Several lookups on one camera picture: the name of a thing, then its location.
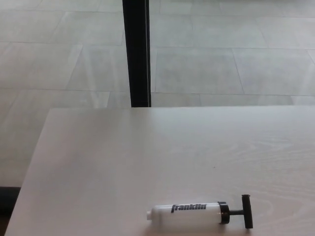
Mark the white Franklin air pump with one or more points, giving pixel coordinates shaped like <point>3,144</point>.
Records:
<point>187,211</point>

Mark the black vertical post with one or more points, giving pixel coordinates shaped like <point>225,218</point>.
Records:
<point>136,49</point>

